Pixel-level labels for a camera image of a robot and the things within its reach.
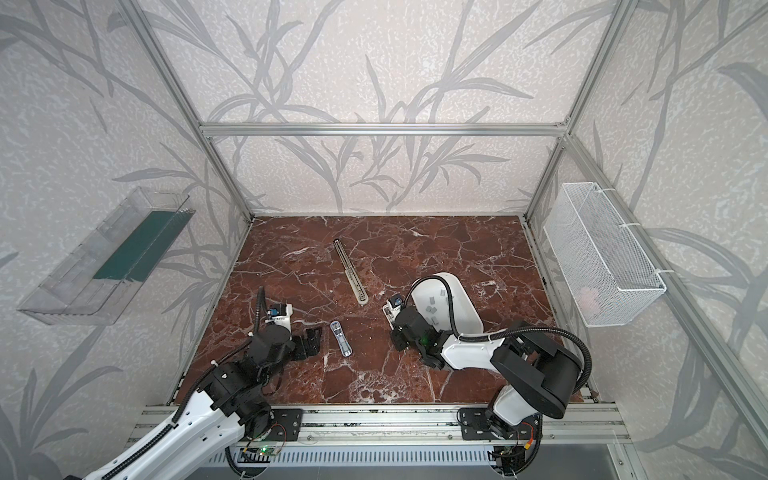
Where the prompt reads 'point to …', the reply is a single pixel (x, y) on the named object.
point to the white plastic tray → (431, 296)
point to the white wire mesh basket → (608, 276)
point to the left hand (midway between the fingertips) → (314, 323)
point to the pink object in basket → (588, 299)
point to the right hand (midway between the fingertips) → (395, 313)
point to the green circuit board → (266, 450)
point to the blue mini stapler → (341, 338)
